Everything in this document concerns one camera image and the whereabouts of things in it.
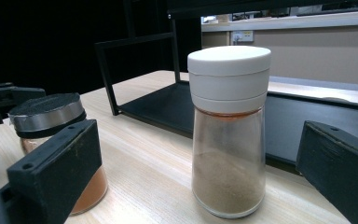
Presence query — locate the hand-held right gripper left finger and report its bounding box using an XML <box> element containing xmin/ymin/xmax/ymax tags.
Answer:
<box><xmin>7</xmin><ymin>119</ymin><xmax>103</xmax><ymax>224</ymax></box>

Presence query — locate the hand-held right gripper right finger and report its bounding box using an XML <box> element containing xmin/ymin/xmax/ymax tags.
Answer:
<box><xmin>296</xmin><ymin>120</ymin><xmax>358</xmax><ymax>224</ymax></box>

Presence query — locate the metal-lid glass spice jar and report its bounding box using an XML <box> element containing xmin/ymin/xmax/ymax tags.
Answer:
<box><xmin>8</xmin><ymin>92</ymin><xmax>109</xmax><ymax>217</ymax></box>

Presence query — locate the white-lid glass spice jar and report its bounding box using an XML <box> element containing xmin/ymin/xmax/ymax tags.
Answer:
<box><xmin>186</xmin><ymin>45</ymin><xmax>272</xmax><ymax>219</ymax></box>

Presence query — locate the black metal two-tier rack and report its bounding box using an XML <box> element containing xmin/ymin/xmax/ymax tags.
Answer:
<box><xmin>94</xmin><ymin>0</ymin><xmax>358</xmax><ymax>175</ymax></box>

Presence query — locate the black curtain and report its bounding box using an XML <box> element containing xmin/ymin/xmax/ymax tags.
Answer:
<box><xmin>0</xmin><ymin>0</ymin><xmax>202</xmax><ymax>94</ymax></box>

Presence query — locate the beige cabinet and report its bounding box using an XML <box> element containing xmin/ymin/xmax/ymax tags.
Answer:
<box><xmin>200</xmin><ymin>8</ymin><xmax>358</xmax><ymax>87</ymax></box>

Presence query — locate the white wall socket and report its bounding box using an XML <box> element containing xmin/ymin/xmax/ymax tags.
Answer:
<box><xmin>231</xmin><ymin>30</ymin><xmax>255</xmax><ymax>44</ymax></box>

